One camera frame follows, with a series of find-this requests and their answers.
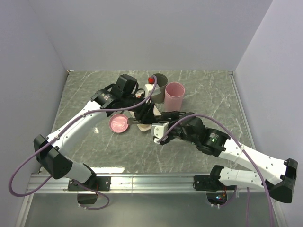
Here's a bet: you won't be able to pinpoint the purple cable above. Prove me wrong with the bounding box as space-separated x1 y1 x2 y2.
9 75 158 210
158 114 276 227

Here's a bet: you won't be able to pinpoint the white rectangular plate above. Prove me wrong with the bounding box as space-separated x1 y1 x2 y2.
137 106 161 132

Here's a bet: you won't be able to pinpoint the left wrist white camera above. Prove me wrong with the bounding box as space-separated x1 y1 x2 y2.
143 75 160 97

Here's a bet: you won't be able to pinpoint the pink cylindrical container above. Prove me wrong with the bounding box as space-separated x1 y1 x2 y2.
164 82 185 112

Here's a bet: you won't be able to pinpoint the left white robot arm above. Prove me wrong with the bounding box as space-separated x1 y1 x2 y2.
34 74 159 190

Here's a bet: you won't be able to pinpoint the wrist white camera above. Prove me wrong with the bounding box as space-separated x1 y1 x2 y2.
143 75 160 97
151 122 169 144

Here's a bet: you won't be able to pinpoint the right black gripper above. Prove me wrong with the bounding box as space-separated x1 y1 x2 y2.
160 110 198 145

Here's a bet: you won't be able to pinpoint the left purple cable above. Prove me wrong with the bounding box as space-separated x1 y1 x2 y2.
9 75 158 210

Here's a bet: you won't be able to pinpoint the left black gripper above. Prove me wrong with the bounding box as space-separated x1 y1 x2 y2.
123 92 158 125

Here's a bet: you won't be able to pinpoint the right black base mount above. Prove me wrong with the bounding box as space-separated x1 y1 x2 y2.
193 175 236 192

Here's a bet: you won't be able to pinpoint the grey cylindrical container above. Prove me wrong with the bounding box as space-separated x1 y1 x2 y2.
151 73 168 104

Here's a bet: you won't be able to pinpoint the metal tongs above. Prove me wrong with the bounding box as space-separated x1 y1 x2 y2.
127 118 141 125

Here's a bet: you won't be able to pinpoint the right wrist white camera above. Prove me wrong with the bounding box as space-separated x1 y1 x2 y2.
151 122 169 144

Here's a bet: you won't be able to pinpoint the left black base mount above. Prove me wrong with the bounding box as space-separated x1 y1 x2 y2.
67 175 111 192

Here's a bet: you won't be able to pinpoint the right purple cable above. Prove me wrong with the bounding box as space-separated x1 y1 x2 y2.
158 114 276 227

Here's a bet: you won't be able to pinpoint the aluminium rail frame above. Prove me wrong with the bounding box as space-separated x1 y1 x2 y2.
15 173 288 227

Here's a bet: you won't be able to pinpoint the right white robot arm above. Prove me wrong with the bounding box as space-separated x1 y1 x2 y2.
151 111 298 203

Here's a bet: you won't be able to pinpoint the pink round lid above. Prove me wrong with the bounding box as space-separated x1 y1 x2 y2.
109 113 129 133

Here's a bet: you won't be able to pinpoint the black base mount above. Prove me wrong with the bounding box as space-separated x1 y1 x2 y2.
193 175 236 192
67 175 111 192

